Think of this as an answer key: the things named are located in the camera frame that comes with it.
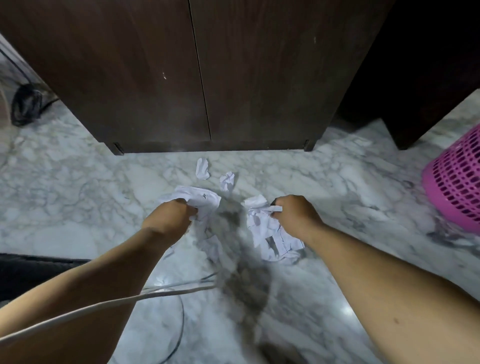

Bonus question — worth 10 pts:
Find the person's left hand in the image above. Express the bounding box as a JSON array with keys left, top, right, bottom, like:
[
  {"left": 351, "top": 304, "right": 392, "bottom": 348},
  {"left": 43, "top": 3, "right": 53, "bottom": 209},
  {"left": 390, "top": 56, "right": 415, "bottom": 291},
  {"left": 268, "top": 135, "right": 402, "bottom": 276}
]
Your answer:
[{"left": 141, "top": 198, "right": 199, "bottom": 247}]

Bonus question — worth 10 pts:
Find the person's right hand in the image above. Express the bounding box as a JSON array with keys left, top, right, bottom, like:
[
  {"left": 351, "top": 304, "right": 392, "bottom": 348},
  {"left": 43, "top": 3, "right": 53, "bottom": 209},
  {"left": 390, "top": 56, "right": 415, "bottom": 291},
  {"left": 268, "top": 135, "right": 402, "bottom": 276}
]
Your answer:
[{"left": 270, "top": 194, "right": 325, "bottom": 239}]

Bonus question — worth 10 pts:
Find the paper sheet wad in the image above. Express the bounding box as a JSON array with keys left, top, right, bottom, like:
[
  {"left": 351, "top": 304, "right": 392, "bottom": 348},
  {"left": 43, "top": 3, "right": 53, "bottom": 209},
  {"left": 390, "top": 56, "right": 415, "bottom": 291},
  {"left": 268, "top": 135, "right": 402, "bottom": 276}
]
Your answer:
[
  {"left": 158, "top": 185, "right": 223, "bottom": 222},
  {"left": 241, "top": 194, "right": 305, "bottom": 262}
]

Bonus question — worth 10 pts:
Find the white paper pile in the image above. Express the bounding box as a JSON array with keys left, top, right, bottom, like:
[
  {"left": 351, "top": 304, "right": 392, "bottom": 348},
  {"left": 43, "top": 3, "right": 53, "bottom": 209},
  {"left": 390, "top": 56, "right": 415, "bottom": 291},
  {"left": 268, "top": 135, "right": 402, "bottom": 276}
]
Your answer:
[{"left": 195, "top": 157, "right": 238, "bottom": 263}]

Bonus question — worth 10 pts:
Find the dark wooden cabinet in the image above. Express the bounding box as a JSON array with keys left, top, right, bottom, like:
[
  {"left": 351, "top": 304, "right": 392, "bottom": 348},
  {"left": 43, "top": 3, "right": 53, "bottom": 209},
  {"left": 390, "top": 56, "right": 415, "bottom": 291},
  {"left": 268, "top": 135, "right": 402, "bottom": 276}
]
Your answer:
[{"left": 0, "top": 0, "right": 480, "bottom": 155}]

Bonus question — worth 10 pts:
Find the person's left forearm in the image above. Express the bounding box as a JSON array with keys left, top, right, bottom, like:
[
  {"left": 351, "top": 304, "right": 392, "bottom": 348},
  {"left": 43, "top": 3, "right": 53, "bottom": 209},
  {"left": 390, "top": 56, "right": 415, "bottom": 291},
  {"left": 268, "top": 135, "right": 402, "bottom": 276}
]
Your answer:
[{"left": 0, "top": 226, "right": 173, "bottom": 364}]

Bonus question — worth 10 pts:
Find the person's right forearm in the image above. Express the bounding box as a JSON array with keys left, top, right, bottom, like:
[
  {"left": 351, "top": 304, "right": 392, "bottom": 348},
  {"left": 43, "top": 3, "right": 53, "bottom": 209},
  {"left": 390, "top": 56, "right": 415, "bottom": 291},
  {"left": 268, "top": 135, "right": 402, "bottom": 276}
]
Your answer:
[{"left": 301, "top": 223, "right": 480, "bottom": 364}]

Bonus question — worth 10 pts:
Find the pink plastic waste basket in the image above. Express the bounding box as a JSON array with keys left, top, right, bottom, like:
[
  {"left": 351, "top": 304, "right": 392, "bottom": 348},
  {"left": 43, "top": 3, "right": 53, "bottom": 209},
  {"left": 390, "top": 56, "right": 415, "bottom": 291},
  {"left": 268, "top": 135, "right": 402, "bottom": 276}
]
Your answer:
[{"left": 421, "top": 123, "right": 480, "bottom": 236}]

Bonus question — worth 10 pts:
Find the black patterned plastic stool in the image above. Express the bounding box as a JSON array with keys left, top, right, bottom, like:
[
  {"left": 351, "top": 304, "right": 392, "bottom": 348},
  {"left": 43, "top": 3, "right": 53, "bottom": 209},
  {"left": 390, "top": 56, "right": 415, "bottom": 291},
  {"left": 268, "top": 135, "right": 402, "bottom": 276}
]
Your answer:
[{"left": 0, "top": 253, "right": 93, "bottom": 303}]

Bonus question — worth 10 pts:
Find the black crumpled bag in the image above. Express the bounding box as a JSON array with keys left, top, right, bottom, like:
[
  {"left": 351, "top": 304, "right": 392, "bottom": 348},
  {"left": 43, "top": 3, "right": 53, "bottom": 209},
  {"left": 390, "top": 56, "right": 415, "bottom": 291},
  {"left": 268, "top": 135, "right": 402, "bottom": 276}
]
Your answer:
[{"left": 10, "top": 83, "right": 61, "bottom": 128}]

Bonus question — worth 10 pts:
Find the black cable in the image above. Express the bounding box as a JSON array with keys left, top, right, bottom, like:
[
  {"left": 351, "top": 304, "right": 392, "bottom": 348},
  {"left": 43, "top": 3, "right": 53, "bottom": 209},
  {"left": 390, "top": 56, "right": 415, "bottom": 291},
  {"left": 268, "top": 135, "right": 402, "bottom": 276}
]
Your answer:
[{"left": 157, "top": 296, "right": 185, "bottom": 364}]

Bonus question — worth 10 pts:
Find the white cord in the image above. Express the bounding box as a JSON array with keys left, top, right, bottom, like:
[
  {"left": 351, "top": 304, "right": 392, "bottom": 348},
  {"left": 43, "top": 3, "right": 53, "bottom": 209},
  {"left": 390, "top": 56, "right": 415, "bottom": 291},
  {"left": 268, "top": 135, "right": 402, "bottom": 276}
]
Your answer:
[{"left": 0, "top": 283, "right": 218, "bottom": 350}]

